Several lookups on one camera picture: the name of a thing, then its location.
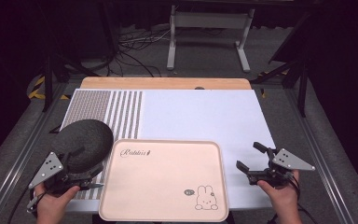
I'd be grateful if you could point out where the person's left hand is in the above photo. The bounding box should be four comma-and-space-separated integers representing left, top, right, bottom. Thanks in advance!
33, 182, 82, 224

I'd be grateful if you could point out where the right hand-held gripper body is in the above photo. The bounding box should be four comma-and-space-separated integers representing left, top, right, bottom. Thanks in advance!
246, 147, 317, 189

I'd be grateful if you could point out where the white metal stand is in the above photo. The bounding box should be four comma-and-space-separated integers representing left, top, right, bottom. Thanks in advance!
166, 4, 256, 74

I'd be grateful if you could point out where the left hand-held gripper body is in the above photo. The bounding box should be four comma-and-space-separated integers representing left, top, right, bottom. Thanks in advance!
27, 151, 105, 197

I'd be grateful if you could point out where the hand-held gripper cable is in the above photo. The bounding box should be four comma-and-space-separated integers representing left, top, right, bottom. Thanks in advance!
7, 190, 48, 224
268, 178, 320, 224

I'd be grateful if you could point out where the aluminium rail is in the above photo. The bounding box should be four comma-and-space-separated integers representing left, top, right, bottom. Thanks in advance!
0, 83, 73, 224
286, 88, 357, 224

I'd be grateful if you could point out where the dark grey felt hat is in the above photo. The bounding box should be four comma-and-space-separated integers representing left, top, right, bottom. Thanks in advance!
50, 119, 115, 175

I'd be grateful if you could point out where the black metal stand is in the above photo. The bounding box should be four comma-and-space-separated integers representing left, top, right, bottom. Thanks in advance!
250, 11, 313, 119
40, 43, 101, 114

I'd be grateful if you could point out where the white mat with striped part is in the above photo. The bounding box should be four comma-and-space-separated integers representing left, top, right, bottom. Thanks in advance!
58, 88, 277, 214

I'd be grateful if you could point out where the left hand-held gripper cable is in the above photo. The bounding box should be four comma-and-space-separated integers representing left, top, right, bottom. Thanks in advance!
7, 190, 48, 224

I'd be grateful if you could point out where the right hand-held gripper cable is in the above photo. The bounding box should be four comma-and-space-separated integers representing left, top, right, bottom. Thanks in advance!
268, 178, 320, 224

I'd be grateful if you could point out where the yellow and black floor tape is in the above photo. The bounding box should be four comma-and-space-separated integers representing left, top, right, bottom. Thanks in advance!
27, 75, 72, 101

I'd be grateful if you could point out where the bundle of floor cables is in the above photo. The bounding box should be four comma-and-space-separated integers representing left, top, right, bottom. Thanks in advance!
105, 26, 172, 78

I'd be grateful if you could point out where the pink tray with rabbit print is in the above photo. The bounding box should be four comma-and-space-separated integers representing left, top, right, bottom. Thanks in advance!
98, 138, 230, 223

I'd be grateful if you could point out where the person's right hand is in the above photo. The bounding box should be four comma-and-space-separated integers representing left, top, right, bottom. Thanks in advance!
255, 169, 302, 217

